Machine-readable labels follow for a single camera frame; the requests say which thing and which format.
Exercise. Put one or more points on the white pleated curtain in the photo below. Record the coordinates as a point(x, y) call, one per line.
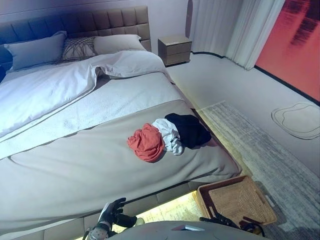
point(220, 27)

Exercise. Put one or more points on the white duvet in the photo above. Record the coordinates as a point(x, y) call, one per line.
point(50, 87)

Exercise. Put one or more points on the patterned beige cushion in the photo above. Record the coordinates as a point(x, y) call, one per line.
point(77, 48)

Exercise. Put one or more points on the grey streaked area rug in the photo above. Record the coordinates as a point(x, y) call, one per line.
point(262, 155)

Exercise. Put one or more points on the beige bed runner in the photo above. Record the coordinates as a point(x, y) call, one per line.
point(87, 162)

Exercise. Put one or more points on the white garment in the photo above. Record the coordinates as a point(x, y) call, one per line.
point(166, 132)

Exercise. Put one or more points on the beige upholstered bed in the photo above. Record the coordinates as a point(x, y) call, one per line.
point(100, 150)

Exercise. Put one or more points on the brown two-drawer nightstand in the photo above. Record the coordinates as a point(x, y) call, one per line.
point(175, 50)

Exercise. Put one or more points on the brown tufted headboard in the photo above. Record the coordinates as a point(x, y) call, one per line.
point(117, 22)

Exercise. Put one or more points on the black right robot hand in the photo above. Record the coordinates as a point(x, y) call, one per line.
point(222, 219)

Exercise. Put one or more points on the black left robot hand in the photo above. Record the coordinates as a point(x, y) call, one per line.
point(112, 212)

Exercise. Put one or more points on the white pillow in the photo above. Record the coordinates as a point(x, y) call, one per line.
point(35, 52)
point(117, 43)

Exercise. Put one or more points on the white outlined floor mat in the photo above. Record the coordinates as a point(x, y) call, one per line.
point(297, 120)

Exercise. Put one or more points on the red garment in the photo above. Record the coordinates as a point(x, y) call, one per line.
point(146, 143)

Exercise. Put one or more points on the woven wicker basket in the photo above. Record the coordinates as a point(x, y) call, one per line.
point(237, 200)

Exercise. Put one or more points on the black garment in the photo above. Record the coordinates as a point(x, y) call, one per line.
point(191, 130)

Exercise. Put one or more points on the white textured bed sheet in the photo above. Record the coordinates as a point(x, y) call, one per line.
point(125, 100)

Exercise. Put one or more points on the grey robot torso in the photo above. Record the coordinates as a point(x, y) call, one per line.
point(162, 231)

